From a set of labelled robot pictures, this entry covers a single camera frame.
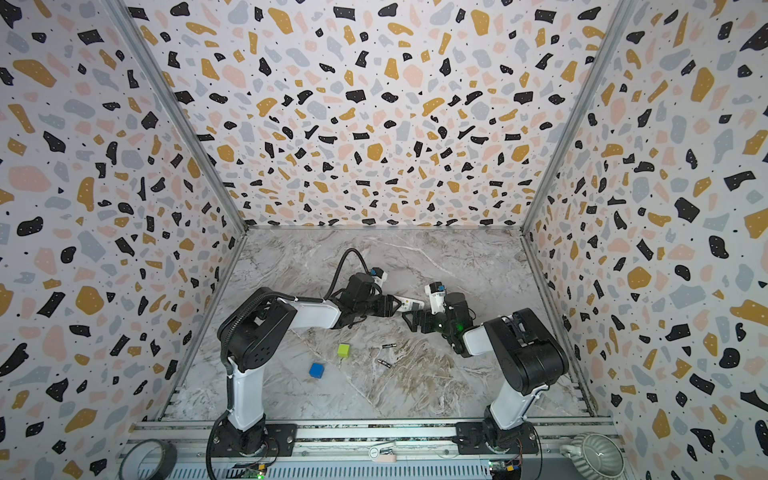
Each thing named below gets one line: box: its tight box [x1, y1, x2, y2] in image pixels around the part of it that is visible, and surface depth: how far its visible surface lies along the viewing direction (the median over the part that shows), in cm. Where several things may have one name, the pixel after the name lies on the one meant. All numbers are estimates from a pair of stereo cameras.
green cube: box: [337, 344, 351, 358], surface depth 89 cm
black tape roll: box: [119, 438, 178, 480], surface depth 70 cm
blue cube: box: [309, 363, 325, 379], surface depth 86 cm
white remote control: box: [395, 296, 425, 312], surface depth 99 cm
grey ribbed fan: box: [571, 432, 626, 480], surface depth 70 cm
